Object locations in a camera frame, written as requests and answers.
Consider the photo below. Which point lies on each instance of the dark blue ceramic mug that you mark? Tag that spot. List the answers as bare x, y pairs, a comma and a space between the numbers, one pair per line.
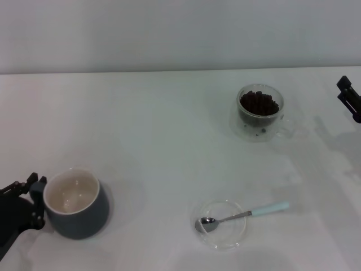
84, 223

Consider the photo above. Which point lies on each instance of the clear glass saucer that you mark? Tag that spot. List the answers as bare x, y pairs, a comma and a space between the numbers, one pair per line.
225, 237

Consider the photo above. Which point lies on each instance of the double-wall glass cup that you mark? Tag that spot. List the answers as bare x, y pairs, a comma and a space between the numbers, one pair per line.
282, 97

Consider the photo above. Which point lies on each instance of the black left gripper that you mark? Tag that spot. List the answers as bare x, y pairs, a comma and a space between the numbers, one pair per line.
14, 214

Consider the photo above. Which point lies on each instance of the pile of coffee beans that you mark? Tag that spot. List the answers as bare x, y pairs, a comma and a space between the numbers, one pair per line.
258, 104

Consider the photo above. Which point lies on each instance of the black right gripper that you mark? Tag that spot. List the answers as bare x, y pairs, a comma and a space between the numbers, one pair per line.
357, 107

